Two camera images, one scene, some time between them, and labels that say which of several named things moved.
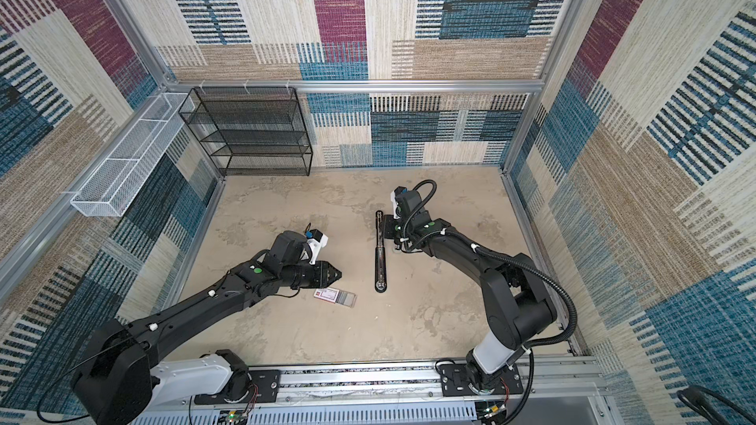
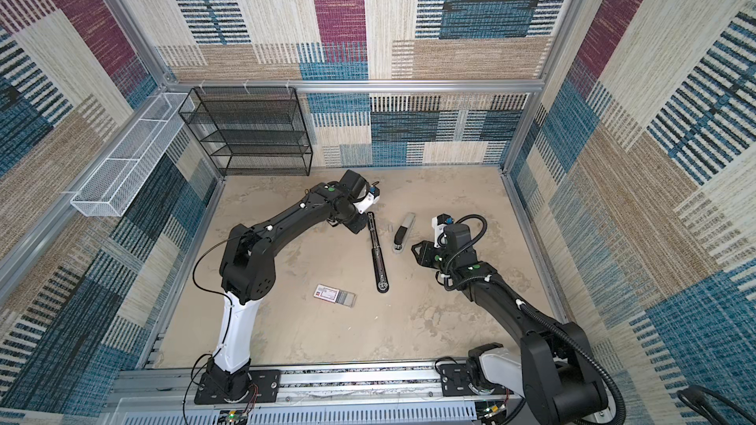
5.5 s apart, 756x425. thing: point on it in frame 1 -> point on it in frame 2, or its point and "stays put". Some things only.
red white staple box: [327, 294] stays put
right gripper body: [393, 228] -> [434, 256]
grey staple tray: [346, 298] stays put
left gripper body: [316, 274] -> [356, 223]
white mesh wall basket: [110, 191] stays put
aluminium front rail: [414, 394] stays put
